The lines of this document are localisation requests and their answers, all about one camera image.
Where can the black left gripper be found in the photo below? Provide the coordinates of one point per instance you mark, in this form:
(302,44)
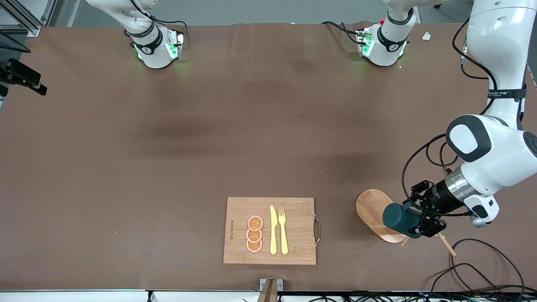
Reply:
(441,199)

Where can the teal cup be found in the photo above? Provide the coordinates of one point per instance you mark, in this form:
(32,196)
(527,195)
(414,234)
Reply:
(396,218)

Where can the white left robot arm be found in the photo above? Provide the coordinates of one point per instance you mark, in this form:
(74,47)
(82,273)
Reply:
(495,33)

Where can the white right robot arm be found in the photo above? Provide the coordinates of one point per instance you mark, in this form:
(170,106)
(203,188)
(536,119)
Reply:
(155,54)

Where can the wooden cup rack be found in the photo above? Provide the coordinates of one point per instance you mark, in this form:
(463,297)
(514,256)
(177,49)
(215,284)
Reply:
(371,207)

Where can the bamboo cutting board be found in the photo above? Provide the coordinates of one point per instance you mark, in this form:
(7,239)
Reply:
(293,230)

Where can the yellow fork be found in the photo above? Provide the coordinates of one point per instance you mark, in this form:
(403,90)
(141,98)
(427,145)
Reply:
(284,235)

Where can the yellow knife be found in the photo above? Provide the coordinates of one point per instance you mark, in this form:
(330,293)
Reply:
(273,230)

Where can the orange slice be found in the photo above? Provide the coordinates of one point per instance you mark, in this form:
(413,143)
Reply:
(254,235)
(255,222)

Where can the white paper scrap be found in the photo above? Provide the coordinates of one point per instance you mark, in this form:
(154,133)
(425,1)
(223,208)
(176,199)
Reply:
(426,36)

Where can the white table edge strip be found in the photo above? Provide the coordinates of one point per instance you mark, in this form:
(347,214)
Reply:
(84,296)

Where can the black clamp device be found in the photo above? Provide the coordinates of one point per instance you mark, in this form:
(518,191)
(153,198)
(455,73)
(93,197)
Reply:
(21,75)

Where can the metal camera bracket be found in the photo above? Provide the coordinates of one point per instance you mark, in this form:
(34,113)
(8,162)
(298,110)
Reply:
(270,289)

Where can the aluminium frame profile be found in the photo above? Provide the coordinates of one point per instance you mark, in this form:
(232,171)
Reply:
(25,21)

